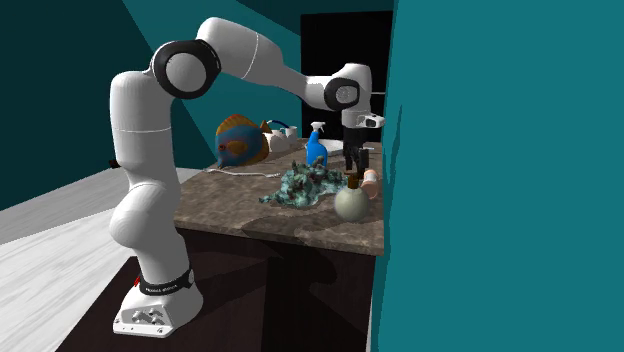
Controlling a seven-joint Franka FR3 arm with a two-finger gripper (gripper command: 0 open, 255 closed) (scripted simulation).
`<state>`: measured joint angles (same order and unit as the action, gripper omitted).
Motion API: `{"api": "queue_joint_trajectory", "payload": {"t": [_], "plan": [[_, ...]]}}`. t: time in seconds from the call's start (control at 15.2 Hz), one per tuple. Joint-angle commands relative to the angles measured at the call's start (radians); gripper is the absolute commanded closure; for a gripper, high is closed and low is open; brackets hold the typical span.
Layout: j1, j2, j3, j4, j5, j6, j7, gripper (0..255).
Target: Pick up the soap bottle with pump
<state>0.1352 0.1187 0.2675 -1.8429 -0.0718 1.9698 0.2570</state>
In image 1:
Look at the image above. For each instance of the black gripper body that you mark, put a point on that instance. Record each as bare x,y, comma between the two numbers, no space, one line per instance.
354,142

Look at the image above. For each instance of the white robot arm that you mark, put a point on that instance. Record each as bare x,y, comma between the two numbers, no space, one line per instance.
141,146

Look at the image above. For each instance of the blue spray bottle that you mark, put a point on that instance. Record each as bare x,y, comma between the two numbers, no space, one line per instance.
316,148

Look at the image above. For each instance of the peach cup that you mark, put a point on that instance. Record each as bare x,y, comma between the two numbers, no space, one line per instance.
370,183

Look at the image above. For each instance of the round grey-green vase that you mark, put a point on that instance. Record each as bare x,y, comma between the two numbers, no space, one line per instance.
352,202

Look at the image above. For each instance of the white mug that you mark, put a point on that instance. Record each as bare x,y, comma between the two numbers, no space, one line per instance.
291,132

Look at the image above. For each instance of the teal coral rock figure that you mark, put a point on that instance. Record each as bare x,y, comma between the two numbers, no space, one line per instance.
304,185

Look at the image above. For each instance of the blue and orange fish figure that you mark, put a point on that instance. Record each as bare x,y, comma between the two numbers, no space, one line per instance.
241,141

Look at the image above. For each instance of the dark robot stand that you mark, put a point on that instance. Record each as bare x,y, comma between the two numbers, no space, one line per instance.
161,312

